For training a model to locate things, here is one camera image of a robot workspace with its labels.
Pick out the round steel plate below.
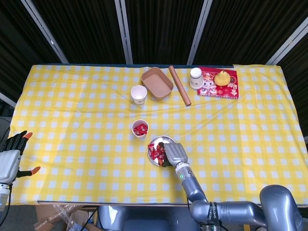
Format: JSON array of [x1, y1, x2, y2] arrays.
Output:
[[147, 135, 176, 167]]

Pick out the red candies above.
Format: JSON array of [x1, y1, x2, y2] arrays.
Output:
[[148, 143, 167, 161], [133, 122, 148, 135]]

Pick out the red cartoon spiral notebook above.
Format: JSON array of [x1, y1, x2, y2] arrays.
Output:
[[197, 66, 240, 100]]

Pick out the brown paper food box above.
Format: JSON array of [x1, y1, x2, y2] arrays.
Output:
[[141, 67, 174, 101]]

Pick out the yellow pear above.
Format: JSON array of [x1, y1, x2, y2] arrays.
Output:
[[214, 69, 229, 86]]

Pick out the clear plastic wrap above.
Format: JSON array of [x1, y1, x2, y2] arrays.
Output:
[[50, 204, 85, 231]]

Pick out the aluminium partition post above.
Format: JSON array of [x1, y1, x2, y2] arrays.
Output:
[[114, 0, 133, 64], [20, 0, 70, 64], [0, 92, 17, 108], [186, 0, 214, 65], [265, 21, 308, 65]]

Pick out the brown cardboard box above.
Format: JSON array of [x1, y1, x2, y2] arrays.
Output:
[[33, 204, 98, 231]]

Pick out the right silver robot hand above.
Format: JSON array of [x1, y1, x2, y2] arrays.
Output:
[[158, 141, 189, 168]]

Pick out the wooden rolling pin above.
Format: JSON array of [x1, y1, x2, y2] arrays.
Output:
[[168, 65, 192, 106]]

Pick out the upturned white paper cup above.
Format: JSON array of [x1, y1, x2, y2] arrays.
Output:
[[189, 67, 205, 90]]

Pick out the yellow checkered tablecloth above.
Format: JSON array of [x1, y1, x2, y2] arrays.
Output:
[[4, 64, 308, 205]]

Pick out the grey robot torso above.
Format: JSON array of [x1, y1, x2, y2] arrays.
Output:
[[97, 205, 200, 231]]

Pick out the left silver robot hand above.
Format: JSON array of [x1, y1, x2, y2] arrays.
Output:
[[0, 130, 41, 184]]

